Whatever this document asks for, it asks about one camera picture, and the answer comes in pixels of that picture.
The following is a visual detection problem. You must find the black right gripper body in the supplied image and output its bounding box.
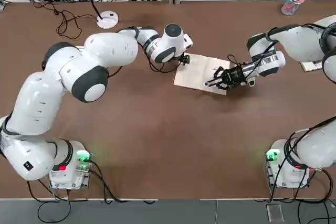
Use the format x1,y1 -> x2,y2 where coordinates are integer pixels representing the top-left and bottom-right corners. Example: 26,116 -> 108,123
223,64 -> 249,90

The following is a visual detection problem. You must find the white book blue label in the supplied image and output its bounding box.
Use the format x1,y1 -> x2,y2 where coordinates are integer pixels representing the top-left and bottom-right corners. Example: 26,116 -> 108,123
301,60 -> 324,72

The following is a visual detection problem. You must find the black lamp cable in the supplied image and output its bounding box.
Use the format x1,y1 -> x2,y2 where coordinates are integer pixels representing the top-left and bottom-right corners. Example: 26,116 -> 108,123
30,1 -> 99,41

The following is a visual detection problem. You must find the clear plastic sheet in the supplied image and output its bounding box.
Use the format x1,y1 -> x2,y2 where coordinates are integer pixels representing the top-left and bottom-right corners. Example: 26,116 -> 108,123
266,204 -> 285,222

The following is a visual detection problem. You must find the white notebook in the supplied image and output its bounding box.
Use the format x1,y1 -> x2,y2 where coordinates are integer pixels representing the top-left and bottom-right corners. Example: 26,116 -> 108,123
173,52 -> 231,95

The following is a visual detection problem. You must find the white and blue marker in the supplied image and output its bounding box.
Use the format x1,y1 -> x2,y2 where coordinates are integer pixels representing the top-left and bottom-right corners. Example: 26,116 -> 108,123
204,78 -> 223,87

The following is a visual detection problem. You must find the clear pen cup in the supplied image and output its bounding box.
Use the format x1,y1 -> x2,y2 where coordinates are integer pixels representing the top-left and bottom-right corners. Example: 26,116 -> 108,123
281,0 -> 307,16

